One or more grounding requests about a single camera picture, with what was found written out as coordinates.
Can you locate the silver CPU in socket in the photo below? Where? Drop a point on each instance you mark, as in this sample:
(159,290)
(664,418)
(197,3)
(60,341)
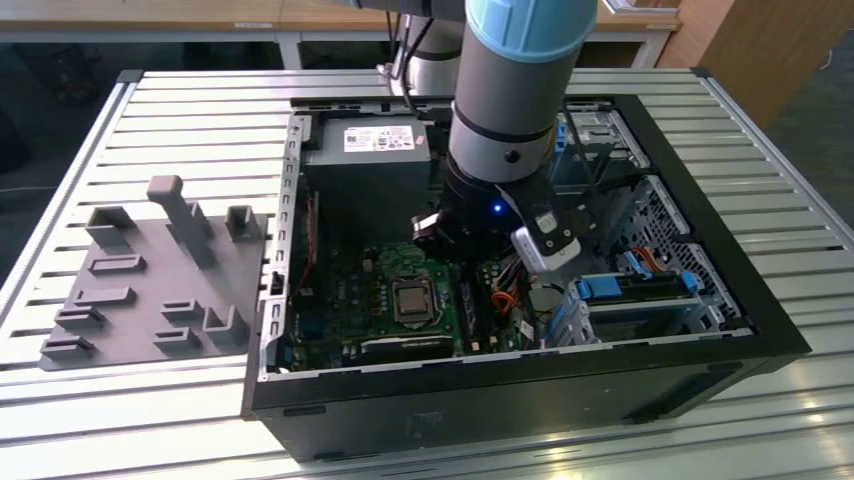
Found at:
(413,300)

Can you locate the blue drive latch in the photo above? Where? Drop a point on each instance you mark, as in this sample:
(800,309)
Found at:
(560,145)

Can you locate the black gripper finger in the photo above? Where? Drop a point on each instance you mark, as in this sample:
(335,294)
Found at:
(427,232)

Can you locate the grey power supply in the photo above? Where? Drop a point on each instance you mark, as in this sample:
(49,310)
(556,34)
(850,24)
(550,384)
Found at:
(360,200)

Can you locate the green motherboard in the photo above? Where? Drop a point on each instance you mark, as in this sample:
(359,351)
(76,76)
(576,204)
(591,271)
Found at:
(353,300)

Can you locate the dark RAM stick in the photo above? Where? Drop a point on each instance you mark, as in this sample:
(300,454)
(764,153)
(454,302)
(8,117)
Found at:
(490,320)

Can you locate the round grey speaker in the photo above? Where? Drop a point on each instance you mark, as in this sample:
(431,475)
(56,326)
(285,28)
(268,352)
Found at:
(547,297)

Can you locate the black PC case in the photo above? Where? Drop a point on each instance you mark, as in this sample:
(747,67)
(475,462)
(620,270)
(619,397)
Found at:
(467,410)

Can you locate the hard disk in blue carrier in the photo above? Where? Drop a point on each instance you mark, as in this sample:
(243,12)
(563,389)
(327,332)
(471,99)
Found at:
(640,287)

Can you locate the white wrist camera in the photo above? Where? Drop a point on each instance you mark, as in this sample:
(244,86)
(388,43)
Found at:
(543,240)

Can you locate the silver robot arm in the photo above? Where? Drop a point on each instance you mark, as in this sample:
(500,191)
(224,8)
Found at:
(507,100)

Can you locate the grey metal disk bay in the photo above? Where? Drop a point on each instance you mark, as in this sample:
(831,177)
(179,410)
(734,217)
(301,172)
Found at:
(667,320)

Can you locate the black expansion card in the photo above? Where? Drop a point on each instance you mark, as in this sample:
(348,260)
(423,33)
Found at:
(407,346)

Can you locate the wooden cabinet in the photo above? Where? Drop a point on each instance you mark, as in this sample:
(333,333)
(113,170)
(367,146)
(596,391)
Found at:
(767,50)

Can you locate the grey parts rack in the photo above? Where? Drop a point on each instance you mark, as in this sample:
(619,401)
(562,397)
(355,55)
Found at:
(147,320)

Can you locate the grey metal drive cage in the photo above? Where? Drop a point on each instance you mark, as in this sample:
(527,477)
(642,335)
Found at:
(600,150)

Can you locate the wooden desk white frame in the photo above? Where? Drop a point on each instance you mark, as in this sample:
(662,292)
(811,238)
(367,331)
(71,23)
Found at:
(167,12)

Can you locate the RAM stick with blue label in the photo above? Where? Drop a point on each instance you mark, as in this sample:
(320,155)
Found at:
(470,310)

